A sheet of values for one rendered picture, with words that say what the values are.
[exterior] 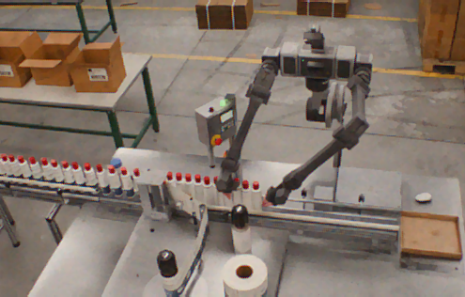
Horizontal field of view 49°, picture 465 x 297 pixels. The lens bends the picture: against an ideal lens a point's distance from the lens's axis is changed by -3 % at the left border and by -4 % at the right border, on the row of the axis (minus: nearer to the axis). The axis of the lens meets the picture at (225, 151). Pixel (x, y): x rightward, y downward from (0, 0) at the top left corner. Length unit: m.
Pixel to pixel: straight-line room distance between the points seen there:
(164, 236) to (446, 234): 1.45
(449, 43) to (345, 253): 3.45
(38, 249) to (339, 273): 2.42
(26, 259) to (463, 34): 4.52
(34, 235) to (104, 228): 1.44
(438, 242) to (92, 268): 1.76
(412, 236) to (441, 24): 3.18
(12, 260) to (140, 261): 1.72
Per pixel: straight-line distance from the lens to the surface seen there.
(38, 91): 4.46
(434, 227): 2.87
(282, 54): 2.84
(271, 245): 2.64
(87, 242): 2.91
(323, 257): 2.66
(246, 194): 2.69
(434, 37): 5.66
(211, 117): 2.47
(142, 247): 2.72
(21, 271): 4.10
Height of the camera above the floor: 2.88
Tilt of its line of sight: 39 degrees down
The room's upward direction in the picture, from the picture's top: 6 degrees counter-clockwise
